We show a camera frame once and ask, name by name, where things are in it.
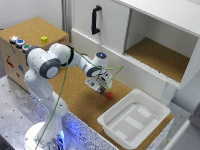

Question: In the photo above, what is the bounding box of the green button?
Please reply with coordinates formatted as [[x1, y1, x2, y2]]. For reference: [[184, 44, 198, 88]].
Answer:
[[21, 43, 32, 53]]

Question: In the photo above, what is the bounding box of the black door handle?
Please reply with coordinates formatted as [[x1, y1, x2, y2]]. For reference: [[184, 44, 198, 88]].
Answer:
[[90, 4, 103, 36]]

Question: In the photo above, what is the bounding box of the yellow block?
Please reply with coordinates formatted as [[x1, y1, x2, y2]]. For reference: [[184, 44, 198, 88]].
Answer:
[[40, 35, 49, 44]]

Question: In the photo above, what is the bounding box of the red button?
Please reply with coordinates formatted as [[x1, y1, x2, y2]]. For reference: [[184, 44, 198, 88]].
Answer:
[[8, 35, 19, 44]]

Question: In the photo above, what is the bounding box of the green cable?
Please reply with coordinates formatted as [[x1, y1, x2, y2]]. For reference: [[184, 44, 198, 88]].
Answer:
[[34, 48, 124, 150]]

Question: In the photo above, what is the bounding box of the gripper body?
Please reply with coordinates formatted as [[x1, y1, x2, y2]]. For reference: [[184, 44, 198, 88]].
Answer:
[[85, 73, 113, 92]]

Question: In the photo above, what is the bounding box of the blue button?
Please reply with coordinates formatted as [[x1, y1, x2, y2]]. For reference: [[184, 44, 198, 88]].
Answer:
[[15, 38, 26, 48]]

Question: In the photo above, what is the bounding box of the white plastic box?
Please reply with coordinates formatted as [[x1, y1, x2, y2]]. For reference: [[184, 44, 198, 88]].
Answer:
[[96, 88, 172, 150]]

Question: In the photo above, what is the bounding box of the white sliding door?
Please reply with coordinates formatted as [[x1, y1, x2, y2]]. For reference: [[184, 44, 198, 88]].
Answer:
[[72, 0, 131, 56]]

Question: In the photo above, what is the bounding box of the white cabinet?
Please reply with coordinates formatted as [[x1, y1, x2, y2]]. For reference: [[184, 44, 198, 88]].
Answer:
[[69, 0, 200, 108]]

